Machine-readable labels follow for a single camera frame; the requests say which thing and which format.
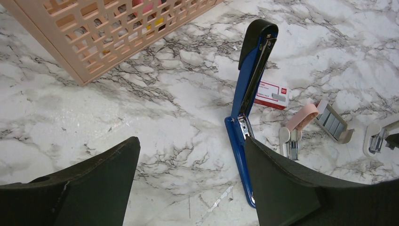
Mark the white small stapler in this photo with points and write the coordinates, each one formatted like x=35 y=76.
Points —
x=376 y=133

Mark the red white staple box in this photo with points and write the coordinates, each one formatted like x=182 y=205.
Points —
x=272 y=95

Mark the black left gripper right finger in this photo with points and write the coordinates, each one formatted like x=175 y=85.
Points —
x=287 y=193

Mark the pink small stapler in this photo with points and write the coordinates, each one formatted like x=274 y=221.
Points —
x=291 y=134

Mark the colourful item in organizer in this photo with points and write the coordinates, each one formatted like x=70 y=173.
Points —
x=147 y=8

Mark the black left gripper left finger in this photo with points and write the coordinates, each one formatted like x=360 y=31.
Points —
x=94 y=192

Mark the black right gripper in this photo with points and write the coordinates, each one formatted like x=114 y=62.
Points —
x=392 y=141

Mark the blue black stapler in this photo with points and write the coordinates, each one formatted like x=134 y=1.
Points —
x=257 y=45

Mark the peach plastic desk organizer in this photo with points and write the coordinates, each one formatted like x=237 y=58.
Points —
x=90 y=37

